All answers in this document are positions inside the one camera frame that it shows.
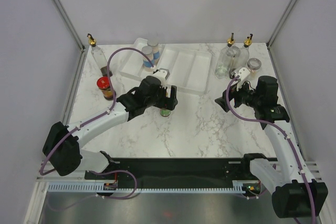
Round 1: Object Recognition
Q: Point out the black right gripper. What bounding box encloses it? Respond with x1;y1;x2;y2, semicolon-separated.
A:
215;77;262;112

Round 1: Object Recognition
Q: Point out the green label sauce bottle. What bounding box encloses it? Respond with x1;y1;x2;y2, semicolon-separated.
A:
160;109;171;117

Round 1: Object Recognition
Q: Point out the blue label spice jar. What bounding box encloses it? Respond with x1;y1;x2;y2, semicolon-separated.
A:
142;46;154;71

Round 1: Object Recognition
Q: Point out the blue label seasoning jar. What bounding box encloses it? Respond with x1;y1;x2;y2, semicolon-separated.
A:
147;39;160;62

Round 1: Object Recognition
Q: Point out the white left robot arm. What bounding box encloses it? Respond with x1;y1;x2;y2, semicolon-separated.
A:
39;76;178;176

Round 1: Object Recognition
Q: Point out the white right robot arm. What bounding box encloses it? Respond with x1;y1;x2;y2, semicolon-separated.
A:
215;74;328;223

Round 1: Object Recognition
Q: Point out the square clear glass bottle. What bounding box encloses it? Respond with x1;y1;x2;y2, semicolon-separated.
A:
215;33;237;79

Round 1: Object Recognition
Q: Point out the white compartment organizer tray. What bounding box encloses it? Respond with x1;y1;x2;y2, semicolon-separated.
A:
119;44;212;95

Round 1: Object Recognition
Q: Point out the open glass jar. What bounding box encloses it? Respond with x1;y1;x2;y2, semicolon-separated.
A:
247;58;262;76

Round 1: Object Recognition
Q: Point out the square dark sauce bottle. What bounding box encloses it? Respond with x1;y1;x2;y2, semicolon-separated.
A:
228;34;253;79

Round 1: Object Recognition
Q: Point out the red lid sauce jar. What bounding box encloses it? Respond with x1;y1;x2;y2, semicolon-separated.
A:
97;76;114;101

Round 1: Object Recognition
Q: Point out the round glass oil bottle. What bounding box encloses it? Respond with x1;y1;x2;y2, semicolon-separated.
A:
87;34;108;76

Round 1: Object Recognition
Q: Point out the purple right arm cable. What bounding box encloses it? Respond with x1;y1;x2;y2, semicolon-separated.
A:
227;76;317;224

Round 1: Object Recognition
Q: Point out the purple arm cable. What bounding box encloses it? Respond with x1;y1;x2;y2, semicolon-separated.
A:
38;47;155;176
227;76;317;224

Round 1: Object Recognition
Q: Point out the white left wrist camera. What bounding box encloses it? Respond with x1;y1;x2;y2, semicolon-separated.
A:
152;68;170;88

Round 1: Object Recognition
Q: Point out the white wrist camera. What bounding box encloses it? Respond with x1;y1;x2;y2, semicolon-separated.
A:
234;67;251;90
152;68;170;88

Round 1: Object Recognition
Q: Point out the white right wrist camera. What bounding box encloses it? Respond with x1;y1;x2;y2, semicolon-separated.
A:
234;67;251;90

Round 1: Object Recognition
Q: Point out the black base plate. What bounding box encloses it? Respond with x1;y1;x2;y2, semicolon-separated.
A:
85;153;266;189

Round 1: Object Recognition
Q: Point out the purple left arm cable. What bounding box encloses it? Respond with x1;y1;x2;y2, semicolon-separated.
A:
38;47;155;176

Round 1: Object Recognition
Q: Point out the white cable duct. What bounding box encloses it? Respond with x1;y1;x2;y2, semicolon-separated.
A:
47;181;251;194

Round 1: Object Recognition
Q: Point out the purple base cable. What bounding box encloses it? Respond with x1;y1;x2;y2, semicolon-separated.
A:
89;168;139;200

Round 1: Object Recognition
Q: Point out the right aluminium frame post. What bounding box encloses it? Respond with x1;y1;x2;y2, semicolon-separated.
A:
266;0;298;49

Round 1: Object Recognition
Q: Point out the aluminium frame post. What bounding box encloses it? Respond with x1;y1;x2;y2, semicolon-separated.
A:
266;0;298;49
51;0;85;52

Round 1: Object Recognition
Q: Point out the left aluminium frame post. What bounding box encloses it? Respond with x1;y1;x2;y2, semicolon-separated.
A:
51;0;85;52

